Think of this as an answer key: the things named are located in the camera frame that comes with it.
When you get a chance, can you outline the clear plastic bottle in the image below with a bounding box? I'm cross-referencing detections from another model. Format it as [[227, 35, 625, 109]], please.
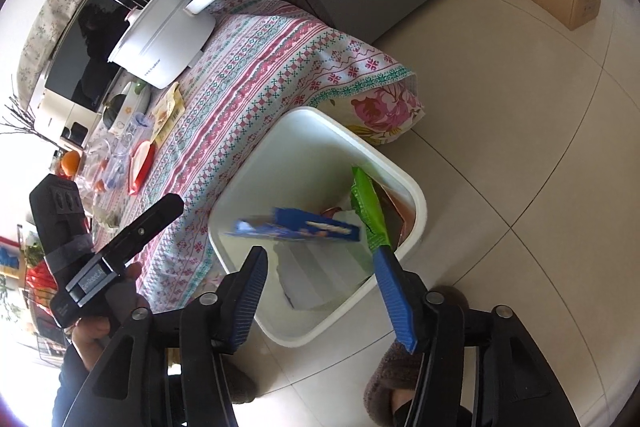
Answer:
[[102, 113, 154, 193]]

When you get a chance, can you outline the yellow bread ball pouch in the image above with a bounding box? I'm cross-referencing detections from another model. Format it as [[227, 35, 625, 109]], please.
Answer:
[[151, 82, 184, 148]]

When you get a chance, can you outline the orange brown paper package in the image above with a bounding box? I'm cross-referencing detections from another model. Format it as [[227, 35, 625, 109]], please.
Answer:
[[373, 181, 416, 249]]

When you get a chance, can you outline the blue white carton box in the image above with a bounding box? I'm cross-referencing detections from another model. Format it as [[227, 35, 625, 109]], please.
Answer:
[[229, 208, 361, 243]]

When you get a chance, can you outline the green snack bag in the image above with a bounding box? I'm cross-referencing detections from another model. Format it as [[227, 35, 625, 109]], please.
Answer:
[[350, 167, 392, 253]]

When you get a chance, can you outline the white trash bin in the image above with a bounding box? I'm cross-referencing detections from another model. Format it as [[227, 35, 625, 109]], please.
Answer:
[[208, 107, 427, 348]]

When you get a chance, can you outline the person left hand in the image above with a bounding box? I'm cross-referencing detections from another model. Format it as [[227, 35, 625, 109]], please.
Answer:
[[72, 261, 150, 372]]

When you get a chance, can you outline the large orange fruit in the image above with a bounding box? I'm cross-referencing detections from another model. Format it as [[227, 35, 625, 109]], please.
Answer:
[[60, 150, 81, 178]]

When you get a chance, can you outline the brown fuzzy slipper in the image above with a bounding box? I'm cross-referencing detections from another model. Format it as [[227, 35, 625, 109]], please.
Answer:
[[362, 285, 474, 427]]

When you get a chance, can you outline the cream coloured appliance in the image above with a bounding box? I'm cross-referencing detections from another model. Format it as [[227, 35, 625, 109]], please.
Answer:
[[30, 86, 105, 150]]

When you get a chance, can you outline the dark green squash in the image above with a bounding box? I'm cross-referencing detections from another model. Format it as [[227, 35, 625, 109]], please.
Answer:
[[102, 94, 126, 130]]

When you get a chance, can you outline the white ceramic bowl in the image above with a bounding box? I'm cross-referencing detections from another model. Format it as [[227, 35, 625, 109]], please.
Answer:
[[107, 80, 151, 138]]

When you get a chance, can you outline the black microwave oven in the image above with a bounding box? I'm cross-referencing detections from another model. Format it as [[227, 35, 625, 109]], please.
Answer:
[[44, 0, 151, 112]]

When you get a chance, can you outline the white electric cooking pot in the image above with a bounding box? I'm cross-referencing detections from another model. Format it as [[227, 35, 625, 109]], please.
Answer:
[[108, 0, 216, 89]]

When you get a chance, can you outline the patterned knit tablecloth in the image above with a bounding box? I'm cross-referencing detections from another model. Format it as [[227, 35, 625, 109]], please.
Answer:
[[106, 0, 418, 312]]

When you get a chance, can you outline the floral cloth microwave cover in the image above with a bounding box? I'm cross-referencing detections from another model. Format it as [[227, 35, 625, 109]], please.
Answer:
[[15, 0, 144, 108]]

